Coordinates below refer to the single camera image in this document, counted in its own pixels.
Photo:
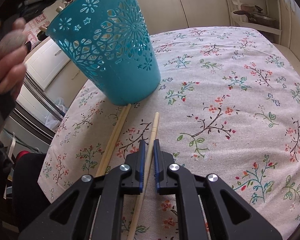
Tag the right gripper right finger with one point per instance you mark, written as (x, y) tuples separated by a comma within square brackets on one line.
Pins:
[(207, 208)]

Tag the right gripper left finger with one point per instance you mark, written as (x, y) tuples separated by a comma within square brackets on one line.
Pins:
[(92, 207)]

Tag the person left hand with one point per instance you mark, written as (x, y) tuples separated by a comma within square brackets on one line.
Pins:
[(12, 55)]

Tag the floral tablecloth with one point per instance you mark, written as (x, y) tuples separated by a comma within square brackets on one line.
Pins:
[(229, 104)]

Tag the teal perforated plastic basket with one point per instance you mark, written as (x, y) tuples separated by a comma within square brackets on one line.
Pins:
[(109, 42)]

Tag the small white step stool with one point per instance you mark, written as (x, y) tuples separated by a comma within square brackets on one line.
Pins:
[(289, 55)]

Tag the white rolling storage cart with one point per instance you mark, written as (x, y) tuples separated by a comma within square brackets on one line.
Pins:
[(270, 27)]

